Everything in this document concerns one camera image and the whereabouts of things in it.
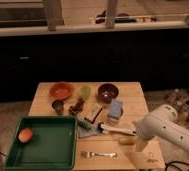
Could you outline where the silver fork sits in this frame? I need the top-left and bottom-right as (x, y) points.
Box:
(81, 151), (117, 158)

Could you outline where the green plastic cup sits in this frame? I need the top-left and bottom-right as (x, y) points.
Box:
(80, 86), (91, 100)

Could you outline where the grey blue cloth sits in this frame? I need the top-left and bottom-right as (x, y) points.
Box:
(78, 126), (101, 138)

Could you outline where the blue sponge block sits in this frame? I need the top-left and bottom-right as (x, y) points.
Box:
(108, 99), (123, 119)

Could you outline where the dark purple bowl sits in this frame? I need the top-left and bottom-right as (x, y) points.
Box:
(98, 83), (119, 103)

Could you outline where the white and brown box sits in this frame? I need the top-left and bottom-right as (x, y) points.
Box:
(84, 103), (102, 123)

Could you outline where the orange bowl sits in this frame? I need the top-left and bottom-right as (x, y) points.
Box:
(49, 82), (74, 100)

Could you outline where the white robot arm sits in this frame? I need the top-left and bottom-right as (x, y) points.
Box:
(134, 104), (189, 153)

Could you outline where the black cable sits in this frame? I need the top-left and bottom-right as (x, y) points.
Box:
(164, 160), (189, 171)

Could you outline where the orange peach fruit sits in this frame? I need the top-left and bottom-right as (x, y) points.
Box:
(18, 128), (33, 143)

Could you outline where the wooden railing shelf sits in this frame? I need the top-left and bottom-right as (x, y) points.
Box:
(0, 0), (189, 36)

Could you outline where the green plastic tray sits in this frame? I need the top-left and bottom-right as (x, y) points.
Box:
(4, 116), (77, 171)

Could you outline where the brown toy figure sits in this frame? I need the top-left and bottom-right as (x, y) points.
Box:
(69, 97), (84, 115)

